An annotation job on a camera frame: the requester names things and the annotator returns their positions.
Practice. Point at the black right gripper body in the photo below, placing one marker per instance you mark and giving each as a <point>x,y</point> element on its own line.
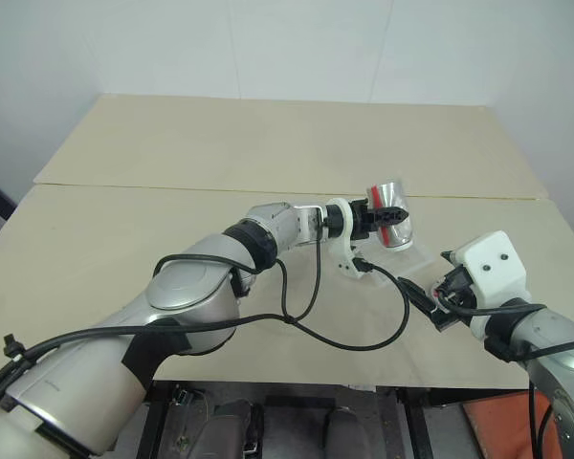
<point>461,289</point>

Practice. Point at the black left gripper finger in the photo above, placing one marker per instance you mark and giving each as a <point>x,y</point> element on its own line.
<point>390,216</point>

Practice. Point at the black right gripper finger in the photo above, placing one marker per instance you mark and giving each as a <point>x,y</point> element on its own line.
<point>421,299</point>
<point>451,256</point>

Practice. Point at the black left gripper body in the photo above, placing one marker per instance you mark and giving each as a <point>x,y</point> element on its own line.
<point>363,222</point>

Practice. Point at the silver and red can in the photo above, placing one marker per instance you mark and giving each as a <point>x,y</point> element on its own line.
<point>392,196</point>

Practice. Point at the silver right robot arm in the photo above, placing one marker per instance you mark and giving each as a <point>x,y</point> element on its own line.
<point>555,334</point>

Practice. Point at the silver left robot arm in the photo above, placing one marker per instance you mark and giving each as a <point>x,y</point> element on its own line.
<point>191,291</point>

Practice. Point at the clear plastic container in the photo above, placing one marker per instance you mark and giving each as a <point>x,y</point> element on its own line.
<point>411,268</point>

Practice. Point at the orange mat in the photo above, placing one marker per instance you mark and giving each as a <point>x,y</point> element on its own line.
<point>497,430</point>

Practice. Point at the dark rounded shape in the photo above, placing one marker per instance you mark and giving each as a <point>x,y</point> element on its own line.
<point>232,425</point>
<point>346,430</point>

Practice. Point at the small metal connector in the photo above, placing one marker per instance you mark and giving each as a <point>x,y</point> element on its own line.
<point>182,398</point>

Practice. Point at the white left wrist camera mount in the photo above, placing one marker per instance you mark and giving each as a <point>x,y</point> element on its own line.
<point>343,248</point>

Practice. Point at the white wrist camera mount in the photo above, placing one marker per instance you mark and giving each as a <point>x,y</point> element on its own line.
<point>492,263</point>
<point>343,248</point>

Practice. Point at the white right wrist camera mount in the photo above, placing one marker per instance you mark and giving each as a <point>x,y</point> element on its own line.
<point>492,263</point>

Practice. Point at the black metal table frame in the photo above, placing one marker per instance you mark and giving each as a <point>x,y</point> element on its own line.
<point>411,421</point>

